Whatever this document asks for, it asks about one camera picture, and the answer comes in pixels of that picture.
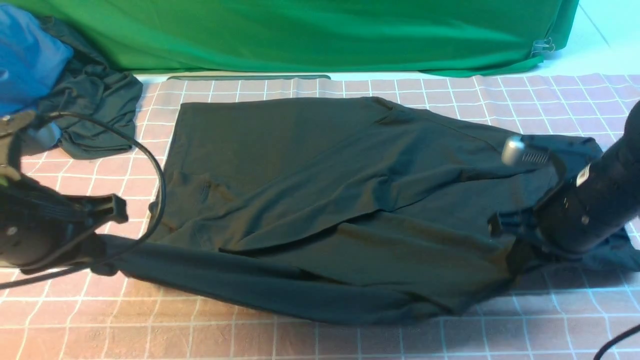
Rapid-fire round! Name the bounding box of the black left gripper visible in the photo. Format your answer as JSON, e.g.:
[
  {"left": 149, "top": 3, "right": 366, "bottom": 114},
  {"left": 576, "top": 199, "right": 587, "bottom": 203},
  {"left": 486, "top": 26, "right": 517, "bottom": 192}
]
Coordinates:
[{"left": 20, "top": 194, "right": 130, "bottom": 275}]

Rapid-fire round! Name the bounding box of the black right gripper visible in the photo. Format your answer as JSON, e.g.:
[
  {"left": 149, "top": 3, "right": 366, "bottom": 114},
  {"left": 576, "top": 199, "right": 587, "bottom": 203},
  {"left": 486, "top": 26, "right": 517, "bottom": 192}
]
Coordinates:
[{"left": 487, "top": 207, "right": 576, "bottom": 261}]

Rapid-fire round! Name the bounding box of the dark gray long-sleeve shirt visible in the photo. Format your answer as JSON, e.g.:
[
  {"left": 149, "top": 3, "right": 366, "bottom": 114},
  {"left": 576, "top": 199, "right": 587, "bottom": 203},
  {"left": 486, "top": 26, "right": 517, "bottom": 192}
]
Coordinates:
[{"left": 92, "top": 96, "right": 640, "bottom": 326}]

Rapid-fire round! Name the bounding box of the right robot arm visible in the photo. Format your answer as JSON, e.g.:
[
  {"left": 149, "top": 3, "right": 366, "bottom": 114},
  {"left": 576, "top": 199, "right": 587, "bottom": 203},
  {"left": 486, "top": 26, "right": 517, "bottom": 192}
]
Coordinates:
[{"left": 487, "top": 104, "right": 640, "bottom": 260}]

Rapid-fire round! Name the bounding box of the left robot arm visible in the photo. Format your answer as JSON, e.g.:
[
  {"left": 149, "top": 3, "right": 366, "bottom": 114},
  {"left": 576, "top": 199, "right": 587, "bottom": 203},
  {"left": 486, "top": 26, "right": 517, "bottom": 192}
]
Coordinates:
[{"left": 0, "top": 177, "right": 129, "bottom": 275}]

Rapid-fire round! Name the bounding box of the pink checkered table mat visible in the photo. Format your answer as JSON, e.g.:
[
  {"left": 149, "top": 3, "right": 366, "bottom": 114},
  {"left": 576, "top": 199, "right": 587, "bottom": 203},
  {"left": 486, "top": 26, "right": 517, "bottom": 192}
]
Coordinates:
[{"left": 0, "top": 73, "right": 639, "bottom": 360}]

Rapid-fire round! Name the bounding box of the crumpled dark gray garment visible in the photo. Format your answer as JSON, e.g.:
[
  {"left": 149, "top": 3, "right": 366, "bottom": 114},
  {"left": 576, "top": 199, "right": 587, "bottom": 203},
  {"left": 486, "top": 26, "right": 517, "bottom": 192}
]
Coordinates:
[{"left": 36, "top": 16, "right": 143, "bottom": 160}]

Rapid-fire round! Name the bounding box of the blue cloth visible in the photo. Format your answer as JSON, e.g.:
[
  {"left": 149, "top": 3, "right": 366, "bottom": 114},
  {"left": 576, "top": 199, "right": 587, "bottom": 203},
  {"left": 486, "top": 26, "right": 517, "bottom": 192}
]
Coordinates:
[{"left": 0, "top": 4, "right": 76, "bottom": 156}]

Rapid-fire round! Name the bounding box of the silver binder clip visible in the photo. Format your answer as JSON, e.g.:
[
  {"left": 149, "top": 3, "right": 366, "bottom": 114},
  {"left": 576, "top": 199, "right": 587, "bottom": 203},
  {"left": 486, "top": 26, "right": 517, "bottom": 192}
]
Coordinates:
[{"left": 530, "top": 38, "right": 556, "bottom": 57}]

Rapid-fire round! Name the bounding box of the green backdrop cloth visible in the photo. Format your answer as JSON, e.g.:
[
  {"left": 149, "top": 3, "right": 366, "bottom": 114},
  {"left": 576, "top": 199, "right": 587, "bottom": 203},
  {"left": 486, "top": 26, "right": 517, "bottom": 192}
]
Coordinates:
[{"left": 11, "top": 0, "right": 579, "bottom": 78}]

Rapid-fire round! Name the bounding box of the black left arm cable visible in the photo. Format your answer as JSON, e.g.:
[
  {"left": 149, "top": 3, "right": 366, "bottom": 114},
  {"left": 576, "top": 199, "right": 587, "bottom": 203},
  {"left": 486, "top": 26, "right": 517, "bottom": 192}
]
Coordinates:
[{"left": 0, "top": 111, "right": 167, "bottom": 291}]

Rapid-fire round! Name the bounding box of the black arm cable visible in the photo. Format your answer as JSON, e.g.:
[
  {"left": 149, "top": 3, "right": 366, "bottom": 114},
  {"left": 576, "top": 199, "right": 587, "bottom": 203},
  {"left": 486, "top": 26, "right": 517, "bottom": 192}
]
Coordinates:
[
  {"left": 0, "top": 111, "right": 167, "bottom": 291},
  {"left": 594, "top": 325, "right": 640, "bottom": 360}
]

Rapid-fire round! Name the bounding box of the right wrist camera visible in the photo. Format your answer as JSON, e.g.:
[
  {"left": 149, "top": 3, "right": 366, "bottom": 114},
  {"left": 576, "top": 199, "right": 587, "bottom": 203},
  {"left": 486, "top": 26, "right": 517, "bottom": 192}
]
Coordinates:
[{"left": 502, "top": 135, "right": 566, "bottom": 173}]

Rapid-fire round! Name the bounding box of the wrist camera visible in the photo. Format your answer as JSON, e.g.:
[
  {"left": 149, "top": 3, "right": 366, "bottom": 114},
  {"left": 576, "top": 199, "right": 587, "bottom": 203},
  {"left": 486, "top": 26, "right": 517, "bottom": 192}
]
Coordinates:
[
  {"left": 502, "top": 135, "right": 566, "bottom": 173},
  {"left": 0, "top": 111, "right": 62, "bottom": 182}
]

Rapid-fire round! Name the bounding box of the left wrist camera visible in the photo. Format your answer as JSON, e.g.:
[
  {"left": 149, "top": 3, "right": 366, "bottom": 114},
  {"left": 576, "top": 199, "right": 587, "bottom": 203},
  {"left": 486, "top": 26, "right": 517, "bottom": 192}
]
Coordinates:
[{"left": 0, "top": 111, "right": 62, "bottom": 182}]

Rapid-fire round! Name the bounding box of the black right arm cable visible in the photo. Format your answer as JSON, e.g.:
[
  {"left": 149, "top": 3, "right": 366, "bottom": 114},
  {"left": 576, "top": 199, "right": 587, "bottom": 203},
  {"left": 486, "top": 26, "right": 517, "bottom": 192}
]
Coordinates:
[{"left": 594, "top": 325, "right": 640, "bottom": 360}]

